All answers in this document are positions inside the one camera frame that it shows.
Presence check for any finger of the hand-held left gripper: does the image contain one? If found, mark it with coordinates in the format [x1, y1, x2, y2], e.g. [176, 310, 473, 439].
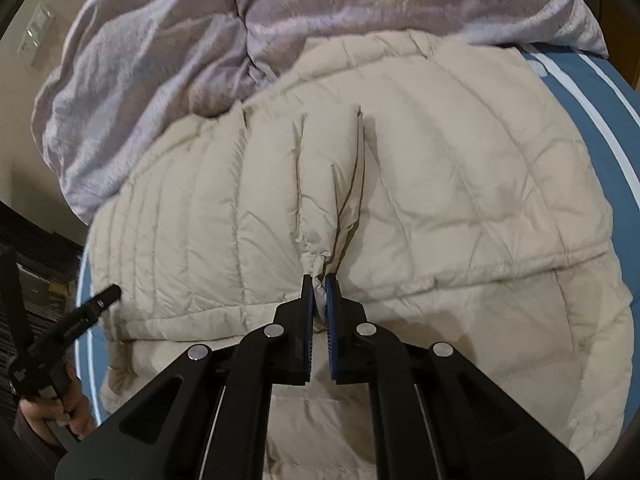
[0, 244, 28, 361]
[27, 284, 122, 366]

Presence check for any brown wooden panel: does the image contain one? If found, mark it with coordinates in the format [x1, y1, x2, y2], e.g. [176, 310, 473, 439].
[597, 0, 640, 78]

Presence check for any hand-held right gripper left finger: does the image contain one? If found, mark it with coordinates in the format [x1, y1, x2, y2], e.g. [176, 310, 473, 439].
[55, 274, 316, 480]

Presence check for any blue white striped bed sheet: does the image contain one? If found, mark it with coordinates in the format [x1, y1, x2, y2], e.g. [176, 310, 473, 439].
[75, 42, 640, 426]

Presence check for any person's left hand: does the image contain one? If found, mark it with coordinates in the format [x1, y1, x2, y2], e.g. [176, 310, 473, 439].
[20, 367, 97, 438]

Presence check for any cream puffer jacket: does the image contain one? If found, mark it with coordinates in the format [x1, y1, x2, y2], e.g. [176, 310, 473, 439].
[87, 30, 636, 480]

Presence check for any lilac floral duvet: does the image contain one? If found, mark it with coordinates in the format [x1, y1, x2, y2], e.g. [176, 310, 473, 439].
[30, 0, 608, 226]

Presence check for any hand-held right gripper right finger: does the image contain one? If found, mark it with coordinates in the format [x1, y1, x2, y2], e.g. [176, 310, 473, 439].
[322, 274, 586, 480]

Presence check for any white wall switch panel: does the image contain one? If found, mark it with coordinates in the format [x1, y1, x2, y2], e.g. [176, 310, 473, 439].
[17, 2, 53, 68]

